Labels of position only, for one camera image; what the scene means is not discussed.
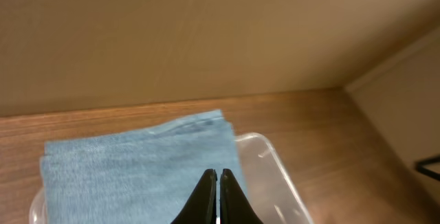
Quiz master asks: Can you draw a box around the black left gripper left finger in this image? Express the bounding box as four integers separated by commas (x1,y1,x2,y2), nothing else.
171,169,217,224

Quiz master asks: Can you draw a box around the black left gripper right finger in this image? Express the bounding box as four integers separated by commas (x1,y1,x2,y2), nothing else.
220,168,263,224

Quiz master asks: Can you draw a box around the blue denim cloth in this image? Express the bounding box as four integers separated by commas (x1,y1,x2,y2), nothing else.
40,110,245,224

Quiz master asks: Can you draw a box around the clear plastic storage bin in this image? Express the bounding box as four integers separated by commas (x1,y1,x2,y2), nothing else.
29,133,311,223

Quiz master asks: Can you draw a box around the black frame at wall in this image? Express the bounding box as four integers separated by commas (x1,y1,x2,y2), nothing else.
414,155,440,181

